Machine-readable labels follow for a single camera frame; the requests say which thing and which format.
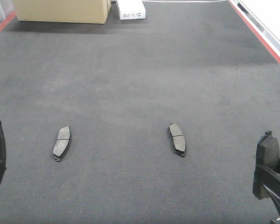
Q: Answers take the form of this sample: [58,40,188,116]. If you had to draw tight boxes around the dark grey conveyor belt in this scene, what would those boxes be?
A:
[0,1,280,224]

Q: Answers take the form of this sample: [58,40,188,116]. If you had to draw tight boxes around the white carton box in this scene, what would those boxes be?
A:
[116,0,146,20]

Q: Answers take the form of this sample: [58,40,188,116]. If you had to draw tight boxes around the cardboard box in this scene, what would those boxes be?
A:
[12,0,111,24]

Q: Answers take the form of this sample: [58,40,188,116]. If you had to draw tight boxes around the red white conveyor rail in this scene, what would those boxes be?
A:
[229,0,280,65]

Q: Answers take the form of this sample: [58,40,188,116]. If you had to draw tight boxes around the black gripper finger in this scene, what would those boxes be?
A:
[255,165,280,216]

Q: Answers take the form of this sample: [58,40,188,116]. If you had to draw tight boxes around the dark grey brake pad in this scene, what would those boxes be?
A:
[53,126,72,162]

